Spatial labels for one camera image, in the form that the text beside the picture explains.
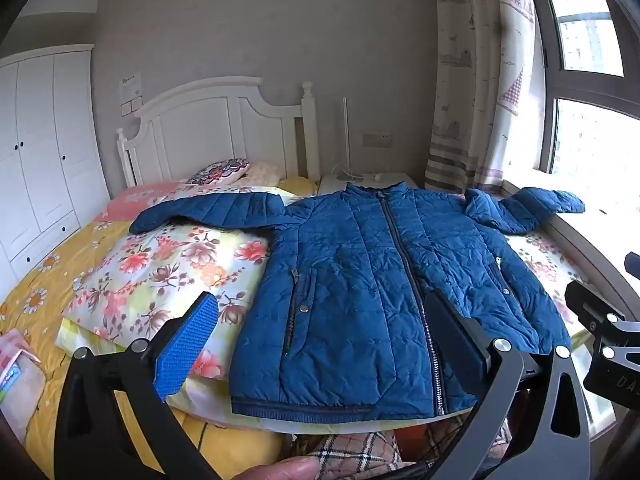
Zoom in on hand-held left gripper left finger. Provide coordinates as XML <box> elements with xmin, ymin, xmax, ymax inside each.
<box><xmin>54</xmin><ymin>291</ymin><xmax>221</xmax><ymax>480</ymax></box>

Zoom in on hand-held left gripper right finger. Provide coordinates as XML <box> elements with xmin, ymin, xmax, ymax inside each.
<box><xmin>424</xmin><ymin>291</ymin><xmax>593</xmax><ymax>480</ymax></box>

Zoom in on blue puffer jacket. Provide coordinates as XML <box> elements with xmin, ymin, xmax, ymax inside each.
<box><xmin>129</xmin><ymin>182</ymin><xmax>586</xmax><ymax>418</ymax></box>

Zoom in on person's left hand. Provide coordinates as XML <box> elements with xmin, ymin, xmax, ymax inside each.
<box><xmin>235</xmin><ymin>456</ymin><xmax>321</xmax><ymax>480</ymax></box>

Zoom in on window sill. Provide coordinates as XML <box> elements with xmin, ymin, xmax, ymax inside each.
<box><xmin>500</xmin><ymin>180</ymin><xmax>640</xmax><ymax>321</ymax></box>

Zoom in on floral quilt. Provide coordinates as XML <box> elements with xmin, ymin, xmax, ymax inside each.
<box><xmin>55</xmin><ymin>187</ymin><xmax>618</xmax><ymax>441</ymax></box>

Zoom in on dark framed window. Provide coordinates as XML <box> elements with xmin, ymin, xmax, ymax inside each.
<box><xmin>525</xmin><ymin>0</ymin><xmax>640</xmax><ymax>181</ymax></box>

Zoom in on plaid pants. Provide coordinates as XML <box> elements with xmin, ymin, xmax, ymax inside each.
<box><xmin>295</xmin><ymin>410</ymin><xmax>511</xmax><ymax>466</ymax></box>

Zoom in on yellow flowered bedsheet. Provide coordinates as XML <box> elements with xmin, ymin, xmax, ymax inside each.
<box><xmin>0</xmin><ymin>176</ymin><xmax>321</xmax><ymax>480</ymax></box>

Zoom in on pink pillow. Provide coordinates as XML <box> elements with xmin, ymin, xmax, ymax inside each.
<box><xmin>95</xmin><ymin>182</ymin><xmax>281</xmax><ymax>223</ymax></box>

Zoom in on pink pouch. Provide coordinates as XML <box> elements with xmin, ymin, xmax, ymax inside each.
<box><xmin>0</xmin><ymin>330</ymin><xmax>46</xmax><ymax>441</ymax></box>

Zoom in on white nightstand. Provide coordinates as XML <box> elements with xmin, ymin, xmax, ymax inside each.
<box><xmin>317</xmin><ymin>172</ymin><xmax>413</xmax><ymax>196</ymax></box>

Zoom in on patterned round pillow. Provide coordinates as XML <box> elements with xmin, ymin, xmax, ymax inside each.
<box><xmin>186</xmin><ymin>158</ymin><xmax>251</xmax><ymax>186</ymax></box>

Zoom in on cream pillow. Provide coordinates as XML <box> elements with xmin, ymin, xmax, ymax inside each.
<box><xmin>242</xmin><ymin>161</ymin><xmax>281</xmax><ymax>186</ymax></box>

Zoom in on white bed headboard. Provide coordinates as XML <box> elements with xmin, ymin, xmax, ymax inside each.
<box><xmin>116</xmin><ymin>77</ymin><xmax>321</xmax><ymax>191</ymax></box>

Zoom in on white wardrobe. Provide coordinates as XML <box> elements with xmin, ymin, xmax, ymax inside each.
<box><xmin>0</xmin><ymin>44</ymin><xmax>112</xmax><ymax>301</ymax></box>

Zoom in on sailboat print curtain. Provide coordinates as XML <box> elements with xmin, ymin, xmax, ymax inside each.
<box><xmin>424</xmin><ymin>0</ymin><xmax>538</xmax><ymax>196</ymax></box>

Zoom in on white paper notice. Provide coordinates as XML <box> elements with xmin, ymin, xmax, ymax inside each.
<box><xmin>120</xmin><ymin>72</ymin><xmax>143</xmax><ymax>101</ymax></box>

